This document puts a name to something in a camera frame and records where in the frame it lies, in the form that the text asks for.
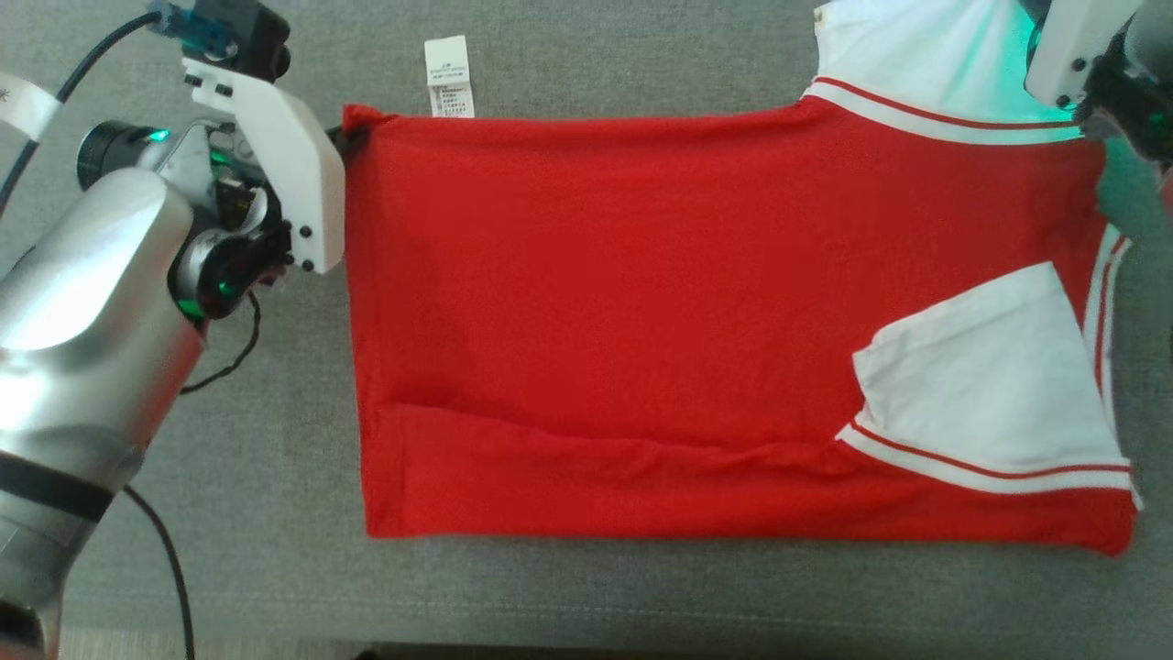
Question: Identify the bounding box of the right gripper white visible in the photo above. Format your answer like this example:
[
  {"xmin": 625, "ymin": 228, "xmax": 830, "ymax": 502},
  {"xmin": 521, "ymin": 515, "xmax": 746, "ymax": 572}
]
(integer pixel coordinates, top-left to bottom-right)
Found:
[{"xmin": 1025, "ymin": 0, "xmax": 1142, "ymax": 109}]

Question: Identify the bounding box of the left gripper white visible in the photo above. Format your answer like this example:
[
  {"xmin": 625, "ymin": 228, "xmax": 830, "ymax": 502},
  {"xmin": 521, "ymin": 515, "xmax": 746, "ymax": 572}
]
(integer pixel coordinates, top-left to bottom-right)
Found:
[{"xmin": 181, "ymin": 57, "xmax": 368, "ymax": 276}]

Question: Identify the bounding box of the red white sports jersey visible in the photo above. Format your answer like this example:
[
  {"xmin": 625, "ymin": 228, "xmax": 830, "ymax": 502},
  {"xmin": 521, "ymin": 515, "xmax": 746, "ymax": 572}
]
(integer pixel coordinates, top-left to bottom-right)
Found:
[{"xmin": 341, "ymin": 0, "xmax": 1145, "ymax": 557}]

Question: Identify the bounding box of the thin black cable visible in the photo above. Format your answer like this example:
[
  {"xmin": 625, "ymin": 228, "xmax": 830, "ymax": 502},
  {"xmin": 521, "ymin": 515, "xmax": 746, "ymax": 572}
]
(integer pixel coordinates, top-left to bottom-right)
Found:
[
  {"xmin": 122, "ymin": 486, "xmax": 196, "ymax": 660},
  {"xmin": 179, "ymin": 291, "xmax": 264, "ymax": 395}
]

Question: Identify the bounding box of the white cable label tag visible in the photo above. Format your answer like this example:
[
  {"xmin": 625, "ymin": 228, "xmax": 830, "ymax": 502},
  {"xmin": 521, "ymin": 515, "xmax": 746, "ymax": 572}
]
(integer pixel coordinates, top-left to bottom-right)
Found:
[{"xmin": 0, "ymin": 71, "xmax": 63, "ymax": 143}]

